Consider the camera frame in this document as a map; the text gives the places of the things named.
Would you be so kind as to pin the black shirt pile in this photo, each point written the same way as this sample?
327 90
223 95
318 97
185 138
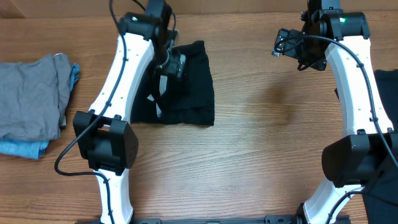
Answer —
361 158

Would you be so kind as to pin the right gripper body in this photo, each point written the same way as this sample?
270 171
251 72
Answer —
311 61

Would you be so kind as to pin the black shorts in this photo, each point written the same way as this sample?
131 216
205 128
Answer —
163 100

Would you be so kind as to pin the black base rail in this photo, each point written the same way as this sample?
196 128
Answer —
205 221

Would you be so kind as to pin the blue folded shirt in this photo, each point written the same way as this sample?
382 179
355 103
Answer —
34 149

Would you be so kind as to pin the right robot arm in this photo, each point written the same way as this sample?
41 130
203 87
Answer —
331 37

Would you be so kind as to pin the grey folded shirt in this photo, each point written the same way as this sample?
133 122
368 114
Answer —
34 97

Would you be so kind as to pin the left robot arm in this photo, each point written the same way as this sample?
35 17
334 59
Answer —
103 133

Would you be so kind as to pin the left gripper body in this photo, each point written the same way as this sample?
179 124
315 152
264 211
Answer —
173 64

